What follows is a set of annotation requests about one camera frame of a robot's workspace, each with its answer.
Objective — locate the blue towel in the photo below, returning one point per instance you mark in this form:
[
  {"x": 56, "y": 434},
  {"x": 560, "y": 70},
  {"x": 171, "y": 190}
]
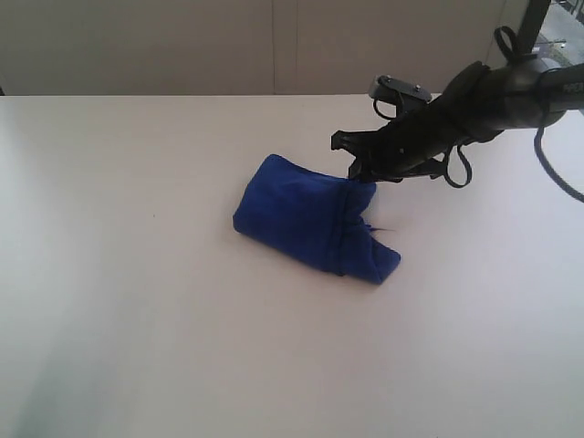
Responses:
[{"x": 314, "y": 218}]

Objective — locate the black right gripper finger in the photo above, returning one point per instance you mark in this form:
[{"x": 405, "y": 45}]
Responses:
[
  {"x": 349, "y": 140},
  {"x": 360, "y": 171}
]

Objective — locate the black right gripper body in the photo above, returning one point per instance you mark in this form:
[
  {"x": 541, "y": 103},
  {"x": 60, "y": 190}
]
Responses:
[{"x": 414, "y": 143}]

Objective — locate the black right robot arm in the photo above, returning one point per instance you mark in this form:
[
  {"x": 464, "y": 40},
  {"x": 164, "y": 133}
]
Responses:
[{"x": 477, "y": 105}]

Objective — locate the black window frame post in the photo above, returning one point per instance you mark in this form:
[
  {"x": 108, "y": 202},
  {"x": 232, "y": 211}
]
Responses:
[{"x": 534, "y": 16}]

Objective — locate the beige wall panel partition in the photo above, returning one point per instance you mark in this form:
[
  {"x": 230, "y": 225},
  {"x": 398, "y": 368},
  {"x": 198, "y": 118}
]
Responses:
[{"x": 242, "y": 47}]

